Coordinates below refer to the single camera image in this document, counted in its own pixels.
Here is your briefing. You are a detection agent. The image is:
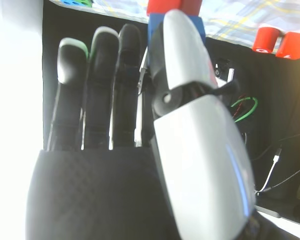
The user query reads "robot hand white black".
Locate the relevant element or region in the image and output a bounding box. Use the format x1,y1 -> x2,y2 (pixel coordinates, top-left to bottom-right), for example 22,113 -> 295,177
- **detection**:
24,9 -> 256,240

